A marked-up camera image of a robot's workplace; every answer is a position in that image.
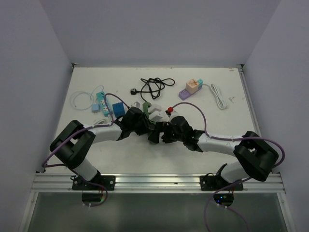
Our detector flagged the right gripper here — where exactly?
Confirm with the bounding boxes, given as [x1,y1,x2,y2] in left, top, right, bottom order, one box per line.
[148,121,185,144]

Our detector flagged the green power strip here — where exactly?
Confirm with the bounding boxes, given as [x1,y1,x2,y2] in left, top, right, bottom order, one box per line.
[142,101,155,131]

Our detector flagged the blue cube socket adapter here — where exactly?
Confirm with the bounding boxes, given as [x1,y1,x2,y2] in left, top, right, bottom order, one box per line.
[112,102,125,118]

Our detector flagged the white USB charger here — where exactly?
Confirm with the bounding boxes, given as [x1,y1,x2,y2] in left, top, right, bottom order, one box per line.
[149,111,169,122]

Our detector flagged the light blue USB charger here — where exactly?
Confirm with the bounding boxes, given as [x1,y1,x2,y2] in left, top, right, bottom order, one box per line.
[91,104,100,113]

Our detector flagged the teal power strip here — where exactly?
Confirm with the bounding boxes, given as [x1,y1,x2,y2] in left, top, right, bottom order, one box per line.
[96,91,112,117]

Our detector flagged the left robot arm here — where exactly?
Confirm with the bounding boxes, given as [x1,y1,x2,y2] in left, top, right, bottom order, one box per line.
[50,107,155,190]

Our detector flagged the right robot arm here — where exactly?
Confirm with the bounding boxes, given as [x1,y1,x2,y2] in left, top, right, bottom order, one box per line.
[148,116,279,190]

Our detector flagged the teal small plug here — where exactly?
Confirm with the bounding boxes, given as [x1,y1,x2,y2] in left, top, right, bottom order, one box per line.
[197,79,203,88]

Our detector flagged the white Honor charger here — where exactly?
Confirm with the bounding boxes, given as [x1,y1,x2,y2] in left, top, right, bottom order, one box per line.
[148,104,162,114]

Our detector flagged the purple power strip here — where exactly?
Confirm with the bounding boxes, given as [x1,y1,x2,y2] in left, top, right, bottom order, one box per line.
[178,87,202,101]

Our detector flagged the pink cube adapter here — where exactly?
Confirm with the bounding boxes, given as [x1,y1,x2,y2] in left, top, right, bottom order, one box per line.
[185,79,199,94]

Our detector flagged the black power cord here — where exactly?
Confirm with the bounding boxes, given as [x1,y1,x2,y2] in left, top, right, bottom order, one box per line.
[129,77,176,102]

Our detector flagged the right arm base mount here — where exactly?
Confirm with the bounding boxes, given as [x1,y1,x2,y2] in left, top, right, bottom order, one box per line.
[199,173,244,191]

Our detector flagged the white coiled cord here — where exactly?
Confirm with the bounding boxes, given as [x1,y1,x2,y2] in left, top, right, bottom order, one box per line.
[201,83,228,110]

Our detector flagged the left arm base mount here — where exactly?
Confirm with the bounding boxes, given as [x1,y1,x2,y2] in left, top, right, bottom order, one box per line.
[70,174,116,191]

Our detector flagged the aluminium front rail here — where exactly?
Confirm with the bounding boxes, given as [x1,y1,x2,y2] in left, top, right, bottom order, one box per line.
[31,173,285,193]

